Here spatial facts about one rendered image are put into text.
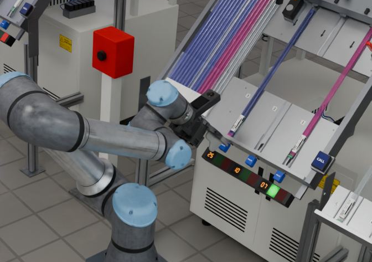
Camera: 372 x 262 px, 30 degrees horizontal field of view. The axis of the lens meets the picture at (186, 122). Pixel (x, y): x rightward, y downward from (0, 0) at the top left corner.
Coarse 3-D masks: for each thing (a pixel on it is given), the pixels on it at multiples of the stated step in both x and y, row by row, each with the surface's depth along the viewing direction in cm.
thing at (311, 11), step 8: (304, 24) 228; (296, 32) 228; (288, 48) 227; (280, 56) 227; (272, 72) 226; (264, 80) 226; (264, 88) 226; (256, 96) 224; (248, 104) 224; (248, 112) 224
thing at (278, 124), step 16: (240, 80) 231; (224, 96) 231; (240, 96) 229; (272, 96) 223; (224, 112) 229; (240, 112) 226; (256, 112) 224; (272, 112) 221; (288, 112) 219; (304, 112) 216; (224, 128) 226; (240, 128) 224; (256, 128) 221; (272, 128) 219; (288, 128) 216; (304, 128) 214; (320, 128) 212; (336, 128) 210; (256, 144) 218; (272, 144) 216; (288, 144) 214; (304, 144) 212; (320, 144) 210; (288, 160) 212; (304, 160) 210
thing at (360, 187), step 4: (368, 172) 191; (364, 176) 191; (368, 176) 191; (364, 180) 191; (368, 180) 191; (360, 184) 190; (364, 184) 190; (356, 188) 190; (360, 188) 190; (356, 192) 190; (360, 192) 190; (352, 196) 190; (356, 196) 189; (340, 220) 188
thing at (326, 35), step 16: (288, 0) 236; (304, 0) 234; (304, 16) 231; (320, 16) 228; (336, 16) 226; (272, 32) 234; (288, 32) 231; (304, 32) 228; (320, 32) 226; (336, 32) 223; (352, 32) 221; (304, 48) 226; (320, 48) 223; (336, 48) 221; (352, 48) 218; (368, 48) 216; (368, 64) 214
